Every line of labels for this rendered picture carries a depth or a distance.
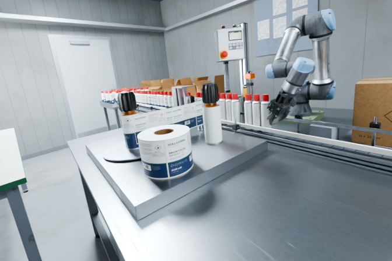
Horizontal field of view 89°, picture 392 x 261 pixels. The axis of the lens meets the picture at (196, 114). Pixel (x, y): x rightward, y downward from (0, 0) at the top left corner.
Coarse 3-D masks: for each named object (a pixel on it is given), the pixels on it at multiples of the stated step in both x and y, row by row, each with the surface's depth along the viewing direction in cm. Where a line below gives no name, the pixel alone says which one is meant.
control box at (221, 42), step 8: (216, 32) 121; (224, 32) 121; (216, 40) 123; (224, 40) 122; (240, 40) 122; (216, 48) 126; (224, 48) 123; (216, 56) 129; (232, 56) 124; (240, 56) 124
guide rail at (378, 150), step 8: (224, 120) 128; (256, 128) 108; (264, 128) 104; (296, 136) 92; (304, 136) 89; (312, 136) 86; (336, 144) 79; (344, 144) 77; (352, 144) 75; (360, 144) 73; (376, 152) 70; (384, 152) 68
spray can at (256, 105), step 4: (256, 96) 108; (256, 100) 108; (252, 104) 110; (256, 104) 108; (260, 104) 108; (252, 108) 111; (256, 108) 108; (260, 108) 108; (256, 112) 109; (260, 112) 109; (256, 116) 109; (260, 116) 109; (256, 120) 110; (260, 120) 110; (256, 124) 110; (260, 124) 110
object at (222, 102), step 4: (220, 96) 129; (224, 96) 128; (220, 100) 128; (224, 100) 127; (220, 104) 129; (224, 104) 128; (220, 108) 130; (224, 108) 128; (220, 112) 131; (224, 112) 129; (220, 116) 131; (224, 116) 130; (224, 124) 131
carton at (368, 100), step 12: (360, 84) 85; (372, 84) 82; (384, 84) 80; (360, 96) 86; (372, 96) 83; (384, 96) 81; (360, 108) 87; (372, 108) 84; (384, 108) 81; (360, 120) 88; (372, 120) 85; (384, 120) 82; (360, 132) 89; (372, 132) 86; (384, 144) 84
